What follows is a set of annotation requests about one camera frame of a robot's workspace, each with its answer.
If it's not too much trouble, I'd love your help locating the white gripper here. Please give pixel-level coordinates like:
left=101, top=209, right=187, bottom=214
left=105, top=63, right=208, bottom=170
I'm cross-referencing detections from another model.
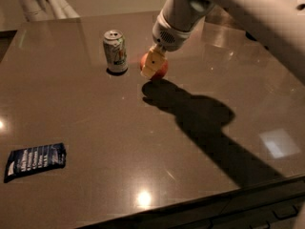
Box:
left=140, top=0, right=217, bottom=80

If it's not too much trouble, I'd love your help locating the red yellow apple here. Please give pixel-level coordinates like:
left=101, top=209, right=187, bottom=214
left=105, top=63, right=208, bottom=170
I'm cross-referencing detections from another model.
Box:
left=139, top=52, right=170, bottom=81

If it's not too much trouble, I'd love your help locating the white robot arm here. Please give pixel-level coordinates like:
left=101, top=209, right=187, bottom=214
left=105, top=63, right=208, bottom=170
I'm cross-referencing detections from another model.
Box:
left=141, top=0, right=305, bottom=82

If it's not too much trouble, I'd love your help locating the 7up soda can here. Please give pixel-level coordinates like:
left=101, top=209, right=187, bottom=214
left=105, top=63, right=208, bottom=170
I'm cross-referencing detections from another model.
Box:
left=103, top=30, right=128, bottom=73

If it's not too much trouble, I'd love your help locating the dark blue snack packet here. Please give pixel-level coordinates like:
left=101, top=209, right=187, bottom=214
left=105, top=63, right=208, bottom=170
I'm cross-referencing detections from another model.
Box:
left=4, top=143, right=67, bottom=183

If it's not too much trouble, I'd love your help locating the dark drawer handle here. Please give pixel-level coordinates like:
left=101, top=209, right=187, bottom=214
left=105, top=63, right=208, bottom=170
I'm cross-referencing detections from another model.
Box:
left=273, top=205, right=298, bottom=220

